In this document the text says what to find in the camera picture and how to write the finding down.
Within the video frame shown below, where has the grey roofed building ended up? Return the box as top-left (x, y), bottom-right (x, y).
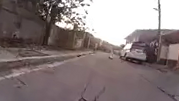
top-left (122, 22), bottom-right (179, 66)

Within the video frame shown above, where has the large leafy tree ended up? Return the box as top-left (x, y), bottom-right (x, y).
top-left (11, 0), bottom-right (94, 52)

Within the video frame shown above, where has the white car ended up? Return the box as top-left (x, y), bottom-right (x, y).
top-left (118, 40), bottom-right (150, 66)

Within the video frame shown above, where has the tall utility pole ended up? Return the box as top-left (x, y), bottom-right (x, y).
top-left (144, 0), bottom-right (169, 64)

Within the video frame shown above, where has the grey concrete road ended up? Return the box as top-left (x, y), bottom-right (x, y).
top-left (0, 37), bottom-right (179, 101)

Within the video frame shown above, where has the raised concrete sidewalk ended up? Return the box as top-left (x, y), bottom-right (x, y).
top-left (0, 37), bottom-right (93, 91)

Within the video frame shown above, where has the long grey boundary wall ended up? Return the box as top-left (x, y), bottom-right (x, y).
top-left (0, 0), bottom-right (106, 61)

